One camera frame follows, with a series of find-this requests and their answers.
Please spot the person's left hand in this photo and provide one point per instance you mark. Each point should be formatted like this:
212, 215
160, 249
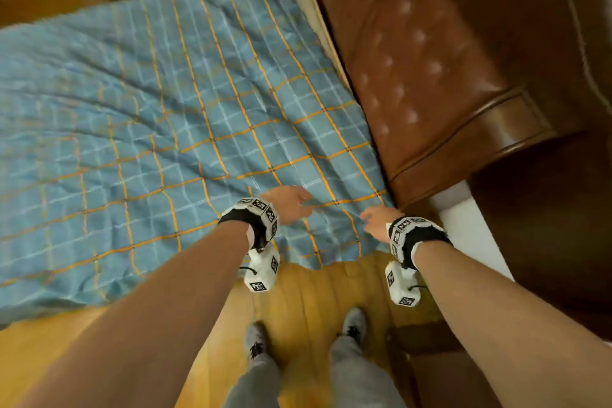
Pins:
289, 204

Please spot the person's right hand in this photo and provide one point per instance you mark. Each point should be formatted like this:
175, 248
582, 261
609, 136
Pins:
380, 223

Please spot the blue plaid bed sheet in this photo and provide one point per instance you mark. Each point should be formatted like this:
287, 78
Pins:
167, 135

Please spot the pale patterned mattress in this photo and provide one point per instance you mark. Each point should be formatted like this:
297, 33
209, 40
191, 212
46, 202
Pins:
311, 6

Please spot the person's left forearm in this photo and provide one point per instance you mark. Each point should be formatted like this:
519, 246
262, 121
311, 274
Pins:
143, 326

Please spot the person's right forearm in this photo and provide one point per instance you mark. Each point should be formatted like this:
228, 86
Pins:
507, 326

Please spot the person's right shoe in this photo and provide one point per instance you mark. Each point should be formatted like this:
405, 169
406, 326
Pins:
355, 324

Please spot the person's shoe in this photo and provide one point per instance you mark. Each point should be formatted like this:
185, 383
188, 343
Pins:
256, 340
355, 324

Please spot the person's left shoe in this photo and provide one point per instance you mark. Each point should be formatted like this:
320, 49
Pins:
256, 340

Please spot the person's right leg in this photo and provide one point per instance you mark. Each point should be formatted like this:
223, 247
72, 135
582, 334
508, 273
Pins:
363, 374

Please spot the person's leg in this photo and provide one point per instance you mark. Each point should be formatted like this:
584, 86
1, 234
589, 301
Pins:
363, 374
256, 386

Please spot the person's left leg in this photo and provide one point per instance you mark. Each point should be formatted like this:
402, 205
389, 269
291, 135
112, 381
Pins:
256, 386

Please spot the white black marker wrist camera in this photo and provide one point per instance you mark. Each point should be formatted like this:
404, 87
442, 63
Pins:
416, 235
253, 221

